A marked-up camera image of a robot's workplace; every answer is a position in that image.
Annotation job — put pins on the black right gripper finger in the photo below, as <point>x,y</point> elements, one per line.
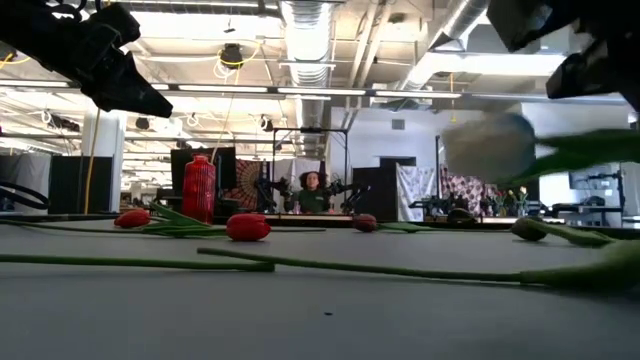
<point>600,75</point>
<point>535,20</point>

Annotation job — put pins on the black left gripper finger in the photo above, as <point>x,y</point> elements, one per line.
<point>125,95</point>

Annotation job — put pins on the red ribbed glass vase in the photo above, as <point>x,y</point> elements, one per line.
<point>199,190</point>

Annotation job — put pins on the mandala tapestry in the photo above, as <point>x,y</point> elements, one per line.
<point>245,185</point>

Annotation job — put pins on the black rig frame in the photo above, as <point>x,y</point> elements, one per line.
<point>310,130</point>

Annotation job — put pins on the white patterned cloth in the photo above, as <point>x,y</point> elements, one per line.
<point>412,190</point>

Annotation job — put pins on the gray curtain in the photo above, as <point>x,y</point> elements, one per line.
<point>25,175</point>

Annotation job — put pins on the silver ventilation duct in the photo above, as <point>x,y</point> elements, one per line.
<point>307,40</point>
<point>460,20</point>

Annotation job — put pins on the vase with red flowers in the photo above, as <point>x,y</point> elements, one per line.
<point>498,200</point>

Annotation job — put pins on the wooden top workbench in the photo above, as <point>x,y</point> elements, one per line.
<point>500,220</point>

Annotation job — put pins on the person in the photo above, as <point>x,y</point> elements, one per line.
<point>311,200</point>

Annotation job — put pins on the black ceiling device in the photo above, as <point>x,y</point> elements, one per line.
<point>231,55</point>

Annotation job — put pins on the red artificial tulip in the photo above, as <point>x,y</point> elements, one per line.
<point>248,228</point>
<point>132,219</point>
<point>365,223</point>
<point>590,277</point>

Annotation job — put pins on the vase with yellow flowers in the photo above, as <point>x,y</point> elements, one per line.
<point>520,197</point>

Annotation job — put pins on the white artificial tulip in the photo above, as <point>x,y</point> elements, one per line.
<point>487,147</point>

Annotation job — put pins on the black table border frame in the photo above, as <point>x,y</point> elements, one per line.
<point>75,217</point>

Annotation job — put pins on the black screen panel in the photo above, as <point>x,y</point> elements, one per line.
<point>227,170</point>

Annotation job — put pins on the dark blackish artificial tulip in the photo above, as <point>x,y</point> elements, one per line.
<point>528,230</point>

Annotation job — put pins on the dark office desk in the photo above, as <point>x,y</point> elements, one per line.
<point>585,207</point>

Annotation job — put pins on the black partition panel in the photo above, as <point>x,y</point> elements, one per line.
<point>375,190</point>
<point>70,185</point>

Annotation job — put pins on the computer monitor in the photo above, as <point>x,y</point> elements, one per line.
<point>580,182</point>

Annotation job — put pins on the pink patterned fabric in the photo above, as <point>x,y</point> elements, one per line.
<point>470,195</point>

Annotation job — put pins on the black background robot arm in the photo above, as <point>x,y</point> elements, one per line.
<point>272,190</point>
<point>350,192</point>

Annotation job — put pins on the long ceiling light strip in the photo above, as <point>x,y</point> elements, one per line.
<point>320,91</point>
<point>222,88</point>
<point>30,83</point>
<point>417,94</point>

